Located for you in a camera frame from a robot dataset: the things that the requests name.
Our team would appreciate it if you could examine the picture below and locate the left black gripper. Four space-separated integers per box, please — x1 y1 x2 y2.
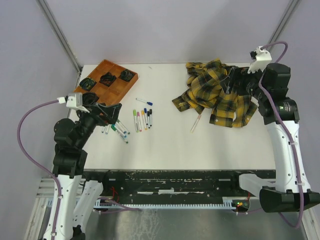
75 101 122 148

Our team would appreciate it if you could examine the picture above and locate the pink cap white marker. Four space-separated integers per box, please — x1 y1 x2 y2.
190 114 202 133

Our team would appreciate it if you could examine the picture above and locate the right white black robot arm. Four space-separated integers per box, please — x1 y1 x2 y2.
220 63 320 213

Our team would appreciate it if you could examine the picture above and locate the dark green cable coil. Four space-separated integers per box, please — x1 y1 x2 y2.
118 69 134 82

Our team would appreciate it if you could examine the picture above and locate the black cable coil front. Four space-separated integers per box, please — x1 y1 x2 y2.
82 92 99 106

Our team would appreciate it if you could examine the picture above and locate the black cable coil centre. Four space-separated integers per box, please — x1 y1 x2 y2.
99 71 117 87

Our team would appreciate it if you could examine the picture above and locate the white cable duct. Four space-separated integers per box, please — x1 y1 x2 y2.
93 199 236 210

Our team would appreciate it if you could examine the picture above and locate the yellow plaid shirt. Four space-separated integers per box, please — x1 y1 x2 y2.
172 58 258 128

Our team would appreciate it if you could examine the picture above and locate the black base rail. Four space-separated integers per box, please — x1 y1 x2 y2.
82 169 261 205

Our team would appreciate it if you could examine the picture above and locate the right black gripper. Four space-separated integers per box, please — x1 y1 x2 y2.
219 64 270 101

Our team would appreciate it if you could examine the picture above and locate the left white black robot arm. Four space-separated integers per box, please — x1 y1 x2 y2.
43 103 122 240

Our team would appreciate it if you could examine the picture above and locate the yellow cap marker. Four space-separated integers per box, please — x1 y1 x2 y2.
141 110 148 131

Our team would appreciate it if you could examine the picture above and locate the green black cable coil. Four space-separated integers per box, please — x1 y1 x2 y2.
79 77 98 91

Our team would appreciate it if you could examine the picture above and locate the black cap marker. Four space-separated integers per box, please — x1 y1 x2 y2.
149 108 153 127
147 111 151 128

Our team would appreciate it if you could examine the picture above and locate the dark green cap marker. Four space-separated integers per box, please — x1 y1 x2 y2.
111 124 129 144

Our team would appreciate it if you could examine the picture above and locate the light blue cap marker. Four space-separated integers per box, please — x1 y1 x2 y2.
115 122 127 138

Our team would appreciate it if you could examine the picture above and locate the orange compartment tray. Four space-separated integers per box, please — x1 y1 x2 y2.
74 59 139 105

